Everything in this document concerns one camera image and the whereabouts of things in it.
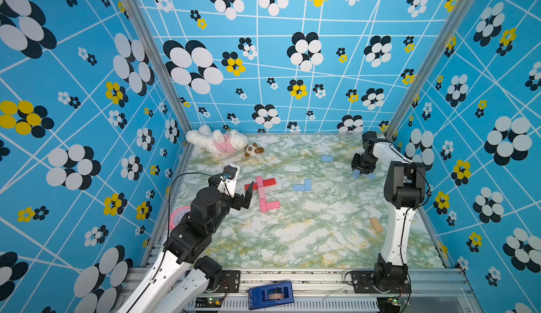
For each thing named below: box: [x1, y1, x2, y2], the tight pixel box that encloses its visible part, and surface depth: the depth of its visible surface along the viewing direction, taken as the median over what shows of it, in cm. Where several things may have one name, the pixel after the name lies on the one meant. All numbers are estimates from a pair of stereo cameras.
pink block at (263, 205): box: [259, 198, 267, 213], surface depth 93 cm
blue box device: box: [247, 280, 295, 311], surface depth 68 cm
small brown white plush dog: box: [243, 142, 265, 158], surface depth 111 cm
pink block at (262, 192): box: [257, 187, 267, 199], surface depth 98 cm
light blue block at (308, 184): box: [304, 178, 313, 192], surface depth 101 cm
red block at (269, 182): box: [262, 177, 277, 187], surface depth 102 cm
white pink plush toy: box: [185, 124, 248, 155], surface depth 107 cm
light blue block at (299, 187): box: [292, 183, 306, 192], surface depth 101 cm
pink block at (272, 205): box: [266, 200, 282, 211], surface depth 93 cm
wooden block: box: [369, 217, 384, 234], surface depth 88 cm
